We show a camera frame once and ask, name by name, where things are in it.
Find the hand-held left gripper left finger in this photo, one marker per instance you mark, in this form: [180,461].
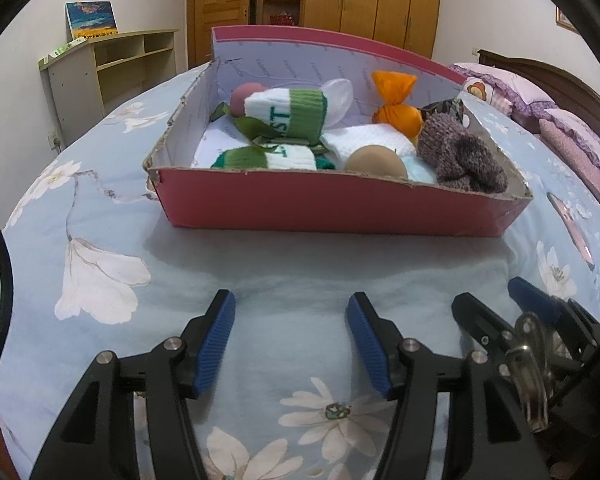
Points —
[212,342]

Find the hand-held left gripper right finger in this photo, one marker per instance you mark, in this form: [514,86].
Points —
[367,345]

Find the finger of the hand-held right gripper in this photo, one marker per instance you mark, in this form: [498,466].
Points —
[475,317]
[530,295]

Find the pink cardboard box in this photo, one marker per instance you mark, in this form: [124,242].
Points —
[305,205]

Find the blue face mask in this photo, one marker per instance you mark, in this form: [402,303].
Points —
[417,170]

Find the beige round makeup puff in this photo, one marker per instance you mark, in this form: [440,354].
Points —
[375,162]

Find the green white knit sock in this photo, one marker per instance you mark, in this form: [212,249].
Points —
[285,157]
[300,110]

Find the white knit cloth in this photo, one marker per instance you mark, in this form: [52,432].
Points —
[370,142]

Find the dark patterned cloth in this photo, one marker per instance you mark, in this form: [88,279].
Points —
[447,107]

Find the orange mesh pouch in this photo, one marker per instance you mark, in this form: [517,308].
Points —
[395,115]

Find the green satin ribbon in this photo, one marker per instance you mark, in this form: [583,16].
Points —
[252,127]

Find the pink round makeup puff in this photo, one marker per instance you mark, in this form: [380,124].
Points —
[240,100]

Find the clear plastic bag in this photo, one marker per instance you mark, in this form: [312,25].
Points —
[340,95]

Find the metal spring clip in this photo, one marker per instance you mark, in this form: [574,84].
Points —
[530,385]

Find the pink smartphone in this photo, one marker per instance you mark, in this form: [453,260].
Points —
[575,232]

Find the pink purple ruffled pillow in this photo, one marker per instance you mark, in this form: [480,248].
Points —
[590,160]

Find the pink bear print pillow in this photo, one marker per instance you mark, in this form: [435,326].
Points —
[510,85]

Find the dark wooden headboard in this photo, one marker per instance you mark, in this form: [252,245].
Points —
[555,75]

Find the pale wooden bookshelf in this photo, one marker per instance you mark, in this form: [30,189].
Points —
[75,95]

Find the wooden door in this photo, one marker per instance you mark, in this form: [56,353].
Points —
[220,20]

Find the green white packet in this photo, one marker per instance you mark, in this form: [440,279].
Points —
[60,50]

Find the red basket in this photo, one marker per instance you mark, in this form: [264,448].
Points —
[282,19]

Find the wooden wardrobe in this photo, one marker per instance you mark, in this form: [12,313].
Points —
[370,0]

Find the blue yellow painting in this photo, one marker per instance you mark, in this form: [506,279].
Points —
[92,20]

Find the white wall socket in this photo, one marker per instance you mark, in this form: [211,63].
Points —
[55,139]

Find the framed wall picture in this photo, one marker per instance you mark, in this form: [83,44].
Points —
[564,17]

